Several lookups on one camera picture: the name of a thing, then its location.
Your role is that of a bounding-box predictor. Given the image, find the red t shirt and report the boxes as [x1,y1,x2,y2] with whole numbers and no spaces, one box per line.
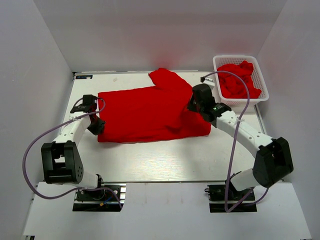
[97,68,211,143]

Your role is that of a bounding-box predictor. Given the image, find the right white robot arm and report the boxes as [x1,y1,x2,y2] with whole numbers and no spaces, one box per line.
[187,84,294,200]

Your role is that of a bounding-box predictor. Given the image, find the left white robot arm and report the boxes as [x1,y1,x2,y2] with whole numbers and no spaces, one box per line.
[41,94,106,200]

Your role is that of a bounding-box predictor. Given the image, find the red t shirts in basket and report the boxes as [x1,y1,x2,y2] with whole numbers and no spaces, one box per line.
[217,60,262,99]

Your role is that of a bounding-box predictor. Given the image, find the blue label sticker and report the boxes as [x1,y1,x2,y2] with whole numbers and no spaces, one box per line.
[75,75,93,80]

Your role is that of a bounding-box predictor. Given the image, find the white plastic basket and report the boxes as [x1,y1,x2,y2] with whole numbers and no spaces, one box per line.
[212,55,269,107]

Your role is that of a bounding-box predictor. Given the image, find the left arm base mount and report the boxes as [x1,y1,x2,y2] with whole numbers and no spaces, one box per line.
[72,183,126,213]

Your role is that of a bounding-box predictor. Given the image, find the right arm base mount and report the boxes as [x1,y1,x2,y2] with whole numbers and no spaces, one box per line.
[203,183,258,214]

